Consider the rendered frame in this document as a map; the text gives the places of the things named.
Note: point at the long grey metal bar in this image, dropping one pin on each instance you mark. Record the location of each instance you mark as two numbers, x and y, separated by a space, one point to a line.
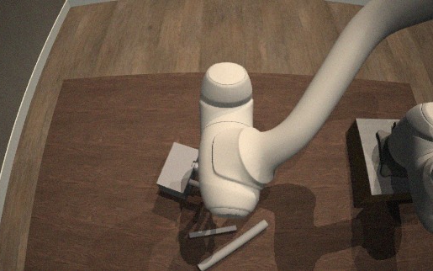
228 249

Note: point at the grey rectangular bar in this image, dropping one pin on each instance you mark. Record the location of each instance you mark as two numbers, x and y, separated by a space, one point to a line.
211 232

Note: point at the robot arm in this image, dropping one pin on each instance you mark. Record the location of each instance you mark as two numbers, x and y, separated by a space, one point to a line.
236 161

